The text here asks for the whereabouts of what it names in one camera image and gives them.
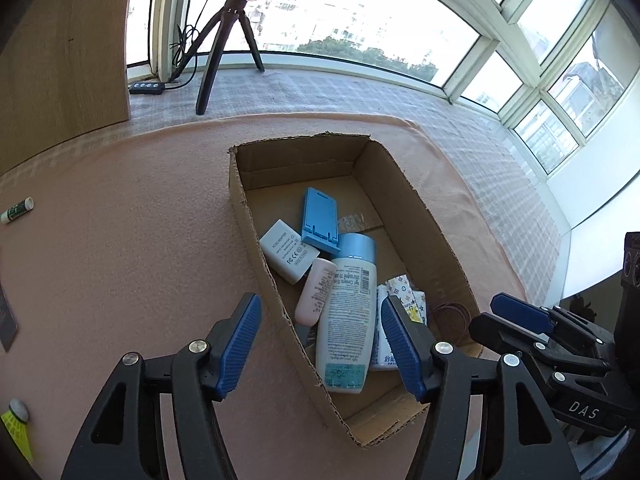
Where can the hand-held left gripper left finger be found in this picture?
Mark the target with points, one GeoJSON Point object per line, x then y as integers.
{"type": "Point", "coordinates": [240, 345]}

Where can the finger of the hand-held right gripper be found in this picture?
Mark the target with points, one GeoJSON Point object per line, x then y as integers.
{"type": "Point", "coordinates": [500, 335]}
{"type": "Point", "coordinates": [520, 310]}

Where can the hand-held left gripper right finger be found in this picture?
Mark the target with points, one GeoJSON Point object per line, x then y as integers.
{"type": "Point", "coordinates": [402, 350]}

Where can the star-printed tissue pack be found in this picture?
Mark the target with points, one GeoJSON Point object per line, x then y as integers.
{"type": "Point", "coordinates": [382, 345]}

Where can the white bottle with blue cap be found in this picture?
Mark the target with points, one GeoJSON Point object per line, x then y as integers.
{"type": "Point", "coordinates": [345, 320]}

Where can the pink tube with grey cap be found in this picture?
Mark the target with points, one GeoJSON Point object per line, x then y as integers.
{"type": "Point", "coordinates": [312, 295]}

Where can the white charger adapter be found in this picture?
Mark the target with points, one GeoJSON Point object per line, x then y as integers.
{"type": "Point", "coordinates": [287, 250]}

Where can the cardboard box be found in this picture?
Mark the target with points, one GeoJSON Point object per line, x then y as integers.
{"type": "Point", "coordinates": [425, 240]}

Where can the blue phone stand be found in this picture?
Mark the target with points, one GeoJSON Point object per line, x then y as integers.
{"type": "Point", "coordinates": [320, 220]}

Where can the dark grey printed card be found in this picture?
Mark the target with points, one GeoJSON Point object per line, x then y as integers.
{"type": "Point", "coordinates": [6, 320]}

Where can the yellow plastic shuttlecock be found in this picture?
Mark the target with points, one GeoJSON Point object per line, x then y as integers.
{"type": "Point", "coordinates": [15, 430]}

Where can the green and white lip balm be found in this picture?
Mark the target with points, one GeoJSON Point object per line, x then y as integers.
{"type": "Point", "coordinates": [17, 210]}

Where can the pink felt mat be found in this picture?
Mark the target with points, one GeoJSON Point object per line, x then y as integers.
{"type": "Point", "coordinates": [125, 260]}

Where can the black tripod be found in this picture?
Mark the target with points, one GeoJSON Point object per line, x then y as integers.
{"type": "Point", "coordinates": [207, 85]}

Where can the black power strip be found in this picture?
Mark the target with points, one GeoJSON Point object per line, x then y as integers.
{"type": "Point", "coordinates": [146, 87]}

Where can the wooden board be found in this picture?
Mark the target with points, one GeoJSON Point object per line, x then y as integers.
{"type": "Point", "coordinates": [60, 60]}

